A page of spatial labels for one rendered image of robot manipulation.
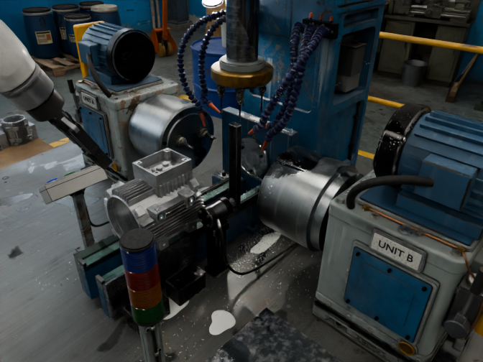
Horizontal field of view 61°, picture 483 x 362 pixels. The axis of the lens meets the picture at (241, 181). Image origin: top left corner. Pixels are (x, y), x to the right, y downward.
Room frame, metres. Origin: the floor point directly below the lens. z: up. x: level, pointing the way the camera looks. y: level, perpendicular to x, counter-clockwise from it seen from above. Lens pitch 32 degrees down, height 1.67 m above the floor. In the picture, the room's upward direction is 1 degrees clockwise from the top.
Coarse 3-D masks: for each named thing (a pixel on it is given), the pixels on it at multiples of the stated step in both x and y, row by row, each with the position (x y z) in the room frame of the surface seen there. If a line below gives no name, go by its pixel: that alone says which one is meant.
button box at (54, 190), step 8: (88, 168) 1.01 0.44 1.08; (96, 168) 1.03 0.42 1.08; (72, 176) 0.97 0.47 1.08; (80, 176) 0.99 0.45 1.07; (88, 176) 1.00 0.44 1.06; (96, 176) 1.01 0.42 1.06; (104, 176) 1.02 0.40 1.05; (48, 184) 0.93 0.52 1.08; (56, 184) 0.94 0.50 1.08; (64, 184) 0.95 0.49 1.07; (72, 184) 0.96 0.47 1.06; (80, 184) 0.97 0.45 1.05; (88, 184) 0.98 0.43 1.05; (40, 192) 0.95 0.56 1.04; (48, 192) 0.91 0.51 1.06; (56, 192) 0.92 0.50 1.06; (64, 192) 0.93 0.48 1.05; (72, 192) 0.95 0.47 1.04; (48, 200) 0.92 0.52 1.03
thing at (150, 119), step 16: (160, 96) 1.38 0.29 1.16; (144, 112) 1.31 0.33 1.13; (160, 112) 1.28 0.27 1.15; (176, 112) 1.26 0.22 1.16; (192, 112) 1.30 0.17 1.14; (144, 128) 1.27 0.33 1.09; (160, 128) 1.23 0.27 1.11; (176, 128) 1.25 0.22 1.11; (192, 128) 1.30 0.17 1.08; (208, 128) 1.35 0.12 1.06; (144, 144) 1.25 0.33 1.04; (160, 144) 1.20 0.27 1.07; (176, 144) 1.23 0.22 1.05; (192, 144) 1.29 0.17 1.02; (208, 144) 1.36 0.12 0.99; (192, 160) 1.29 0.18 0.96
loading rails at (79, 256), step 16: (208, 192) 1.15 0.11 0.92; (224, 192) 1.16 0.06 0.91; (256, 192) 1.13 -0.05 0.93; (240, 208) 1.06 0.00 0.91; (256, 208) 1.13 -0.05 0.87; (240, 224) 1.07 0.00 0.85; (256, 224) 1.10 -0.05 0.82; (112, 240) 0.89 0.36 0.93; (176, 240) 0.90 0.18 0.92; (192, 240) 0.91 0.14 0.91; (80, 256) 0.82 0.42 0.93; (96, 256) 0.83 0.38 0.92; (112, 256) 0.84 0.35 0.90; (160, 256) 0.83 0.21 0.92; (176, 256) 0.87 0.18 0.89; (192, 256) 0.91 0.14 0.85; (80, 272) 0.80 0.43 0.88; (96, 272) 0.81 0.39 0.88; (112, 272) 0.77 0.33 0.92; (160, 272) 0.82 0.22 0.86; (176, 272) 0.86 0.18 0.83; (96, 288) 0.80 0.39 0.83; (112, 288) 0.72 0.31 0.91; (112, 304) 0.71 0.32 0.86; (128, 304) 0.74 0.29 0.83; (112, 320) 0.71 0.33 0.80
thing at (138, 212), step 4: (192, 180) 0.94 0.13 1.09; (196, 180) 0.95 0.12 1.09; (188, 184) 0.94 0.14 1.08; (192, 184) 0.93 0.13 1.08; (196, 184) 0.94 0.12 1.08; (112, 188) 0.90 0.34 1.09; (192, 188) 0.93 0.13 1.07; (104, 192) 0.89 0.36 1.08; (108, 192) 0.88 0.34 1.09; (108, 196) 0.88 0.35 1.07; (136, 208) 0.81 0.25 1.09; (140, 208) 0.81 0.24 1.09; (132, 212) 0.81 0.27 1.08; (136, 212) 0.80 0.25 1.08; (140, 212) 0.81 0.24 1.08; (144, 212) 0.81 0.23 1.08; (136, 216) 0.80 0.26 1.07; (140, 216) 0.80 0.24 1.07; (196, 220) 0.94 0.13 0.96; (112, 228) 0.89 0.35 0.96
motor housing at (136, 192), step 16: (112, 192) 0.87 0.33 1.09; (128, 192) 0.86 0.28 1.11; (144, 192) 0.86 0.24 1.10; (176, 192) 0.91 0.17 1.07; (112, 208) 0.91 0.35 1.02; (128, 208) 0.94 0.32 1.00; (144, 208) 0.83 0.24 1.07; (176, 208) 0.87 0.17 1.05; (192, 208) 0.90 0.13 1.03; (112, 224) 0.89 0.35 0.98; (128, 224) 0.91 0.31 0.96; (144, 224) 0.80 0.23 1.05; (160, 224) 0.82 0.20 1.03; (176, 224) 0.86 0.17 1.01
